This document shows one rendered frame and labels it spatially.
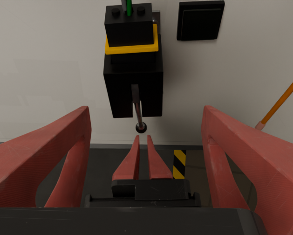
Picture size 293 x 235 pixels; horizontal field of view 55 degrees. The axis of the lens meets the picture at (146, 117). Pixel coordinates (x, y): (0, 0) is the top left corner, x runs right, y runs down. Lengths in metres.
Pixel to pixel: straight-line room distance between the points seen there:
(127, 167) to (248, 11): 0.18
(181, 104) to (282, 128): 0.18
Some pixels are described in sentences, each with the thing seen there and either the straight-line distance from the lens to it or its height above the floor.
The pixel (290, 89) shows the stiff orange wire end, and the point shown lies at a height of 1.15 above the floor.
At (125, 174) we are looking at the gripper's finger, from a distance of 0.27.
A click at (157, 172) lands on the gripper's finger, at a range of 0.27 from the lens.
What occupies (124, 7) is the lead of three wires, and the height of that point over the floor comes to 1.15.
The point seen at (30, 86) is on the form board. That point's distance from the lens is 0.37.
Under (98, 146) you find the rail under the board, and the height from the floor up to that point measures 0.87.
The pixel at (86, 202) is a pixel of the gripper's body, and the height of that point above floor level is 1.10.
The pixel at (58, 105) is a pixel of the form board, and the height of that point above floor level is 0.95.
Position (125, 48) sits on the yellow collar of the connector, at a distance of 0.19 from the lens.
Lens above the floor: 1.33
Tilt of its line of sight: 80 degrees down
